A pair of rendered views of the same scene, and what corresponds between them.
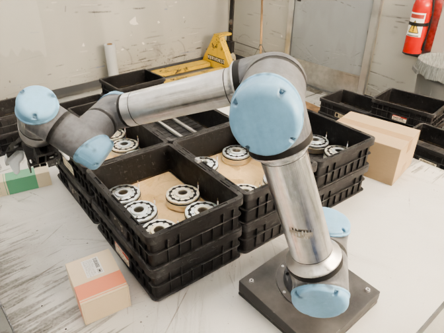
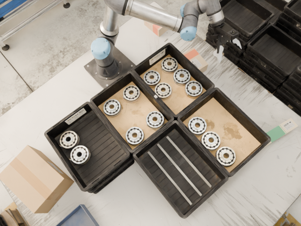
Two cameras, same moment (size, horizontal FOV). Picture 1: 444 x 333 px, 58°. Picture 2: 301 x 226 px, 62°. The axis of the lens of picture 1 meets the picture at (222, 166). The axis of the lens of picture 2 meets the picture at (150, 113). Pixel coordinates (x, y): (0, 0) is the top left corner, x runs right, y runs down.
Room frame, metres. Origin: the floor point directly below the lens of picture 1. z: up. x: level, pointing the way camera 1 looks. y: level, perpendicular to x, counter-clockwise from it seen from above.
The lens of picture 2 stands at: (1.67, 0.10, 2.18)
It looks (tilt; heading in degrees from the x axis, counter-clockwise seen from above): 68 degrees down; 187
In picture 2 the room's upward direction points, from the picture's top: 9 degrees counter-clockwise
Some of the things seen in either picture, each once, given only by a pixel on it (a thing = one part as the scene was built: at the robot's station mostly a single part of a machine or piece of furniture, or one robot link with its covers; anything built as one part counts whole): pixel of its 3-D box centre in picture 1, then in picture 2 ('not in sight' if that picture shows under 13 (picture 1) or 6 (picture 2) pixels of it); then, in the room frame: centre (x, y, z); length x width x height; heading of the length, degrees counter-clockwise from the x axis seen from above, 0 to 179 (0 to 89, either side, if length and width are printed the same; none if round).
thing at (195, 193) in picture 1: (182, 193); (163, 90); (1.01, 0.12, 0.86); 0.10 x 0.10 x 0.01
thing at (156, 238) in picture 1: (161, 185); (172, 78); (0.97, 0.17, 0.92); 0.40 x 0.30 x 0.02; 37
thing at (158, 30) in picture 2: not in sight; (157, 22); (0.41, 0.10, 0.74); 0.16 x 0.12 x 0.07; 42
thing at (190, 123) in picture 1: (177, 127); (178, 167); (1.47, 0.18, 0.87); 0.40 x 0.30 x 0.11; 37
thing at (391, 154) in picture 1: (369, 146); (37, 179); (1.49, -0.61, 0.78); 0.30 x 0.22 x 0.16; 50
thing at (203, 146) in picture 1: (241, 168); (132, 113); (1.15, -0.06, 0.87); 0.40 x 0.30 x 0.11; 37
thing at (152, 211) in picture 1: (139, 211); (182, 76); (0.93, 0.24, 0.86); 0.10 x 0.10 x 0.01
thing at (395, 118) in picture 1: (402, 132); not in sight; (2.48, -1.22, 0.37); 0.42 x 0.34 x 0.46; 41
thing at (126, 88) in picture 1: (135, 106); not in sight; (2.89, 0.67, 0.37); 0.40 x 0.30 x 0.45; 131
